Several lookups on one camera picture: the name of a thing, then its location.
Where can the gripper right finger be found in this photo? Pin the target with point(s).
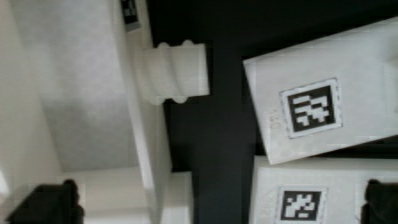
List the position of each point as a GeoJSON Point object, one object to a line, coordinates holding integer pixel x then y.
{"type": "Point", "coordinates": [379, 211]}

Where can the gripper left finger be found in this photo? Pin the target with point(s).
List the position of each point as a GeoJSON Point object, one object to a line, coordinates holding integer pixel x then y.
{"type": "Point", "coordinates": [50, 206]}

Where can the white door panel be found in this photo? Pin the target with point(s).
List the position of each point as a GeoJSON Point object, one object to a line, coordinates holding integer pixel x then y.
{"type": "Point", "coordinates": [324, 88]}
{"type": "Point", "coordinates": [308, 191]}

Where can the white cabinet body box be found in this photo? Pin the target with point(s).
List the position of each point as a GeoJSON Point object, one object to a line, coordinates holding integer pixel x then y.
{"type": "Point", "coordinates": [87, 78]}

